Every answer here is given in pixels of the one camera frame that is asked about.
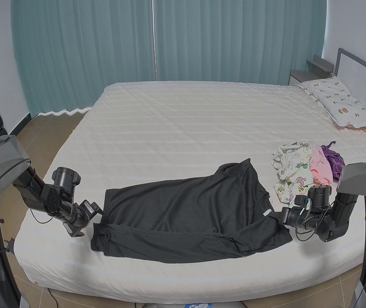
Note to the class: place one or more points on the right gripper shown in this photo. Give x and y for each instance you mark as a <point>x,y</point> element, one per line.
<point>291,217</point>

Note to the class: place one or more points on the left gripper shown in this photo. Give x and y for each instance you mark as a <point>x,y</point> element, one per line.
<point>83,218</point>

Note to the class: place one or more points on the black T-shirt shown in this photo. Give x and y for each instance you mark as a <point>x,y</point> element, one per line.
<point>186,213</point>

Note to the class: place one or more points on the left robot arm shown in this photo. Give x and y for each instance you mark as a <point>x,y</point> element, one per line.
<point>0,165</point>

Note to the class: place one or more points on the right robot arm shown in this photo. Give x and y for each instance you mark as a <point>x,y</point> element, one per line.
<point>359,178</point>

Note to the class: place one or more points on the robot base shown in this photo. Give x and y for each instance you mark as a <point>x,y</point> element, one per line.
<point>199,306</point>

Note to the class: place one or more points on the bed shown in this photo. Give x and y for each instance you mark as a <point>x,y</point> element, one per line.
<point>186,123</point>

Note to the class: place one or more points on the white printed garment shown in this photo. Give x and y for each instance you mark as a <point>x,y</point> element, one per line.
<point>295,168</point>

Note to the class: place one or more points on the pink garment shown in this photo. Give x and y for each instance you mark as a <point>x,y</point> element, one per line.
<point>321,165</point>

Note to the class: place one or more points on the purple garment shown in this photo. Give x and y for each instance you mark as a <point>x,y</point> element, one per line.
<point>335,164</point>

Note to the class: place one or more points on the white printed pillow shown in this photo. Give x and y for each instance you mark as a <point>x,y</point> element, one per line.
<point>338,103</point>

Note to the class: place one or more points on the grey bedside table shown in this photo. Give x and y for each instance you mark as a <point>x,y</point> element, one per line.
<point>304,75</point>

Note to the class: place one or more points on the blue-green curtain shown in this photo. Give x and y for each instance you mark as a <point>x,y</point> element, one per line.
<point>234,27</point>
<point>83,43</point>

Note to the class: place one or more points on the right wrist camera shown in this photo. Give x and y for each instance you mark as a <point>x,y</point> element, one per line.
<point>301,201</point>

